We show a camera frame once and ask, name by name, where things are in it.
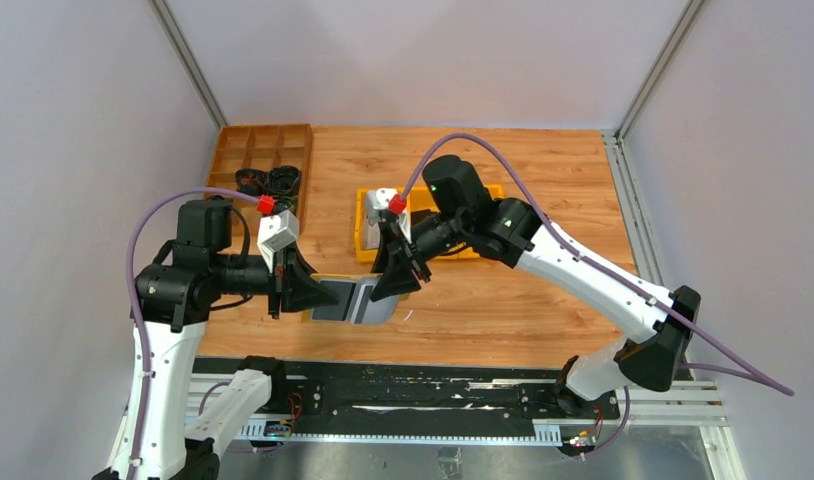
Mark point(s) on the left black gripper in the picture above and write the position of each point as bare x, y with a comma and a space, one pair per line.
292, 279

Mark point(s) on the left yellow bin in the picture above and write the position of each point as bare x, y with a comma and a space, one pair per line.
362, 256

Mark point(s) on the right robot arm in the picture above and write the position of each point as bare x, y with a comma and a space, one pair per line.
654, 320

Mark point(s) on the right yellow bin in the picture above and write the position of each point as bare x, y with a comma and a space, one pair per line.
464, 252

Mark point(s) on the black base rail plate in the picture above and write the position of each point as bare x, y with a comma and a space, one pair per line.
401, 400

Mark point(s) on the silver cards in bin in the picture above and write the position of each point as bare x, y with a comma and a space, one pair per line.
370, 233

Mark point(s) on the middle yellow bin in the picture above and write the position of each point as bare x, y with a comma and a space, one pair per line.
434, 233

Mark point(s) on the yellow bin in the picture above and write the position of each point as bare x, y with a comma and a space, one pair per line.
464, 252
434, 233
362, 256

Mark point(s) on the wooden compartment tray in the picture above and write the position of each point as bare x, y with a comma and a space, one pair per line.
264, 147

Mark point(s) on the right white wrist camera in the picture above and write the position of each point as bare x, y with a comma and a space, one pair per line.
380, 204

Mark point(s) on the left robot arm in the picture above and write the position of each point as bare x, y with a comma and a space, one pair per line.
172, 299

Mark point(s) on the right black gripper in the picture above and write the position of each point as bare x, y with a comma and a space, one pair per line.
397, 277

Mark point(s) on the black coiled band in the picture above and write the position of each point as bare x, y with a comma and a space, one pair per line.
283, 180
253, 182

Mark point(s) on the yellow leather card holder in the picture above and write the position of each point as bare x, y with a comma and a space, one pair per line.
354, 305

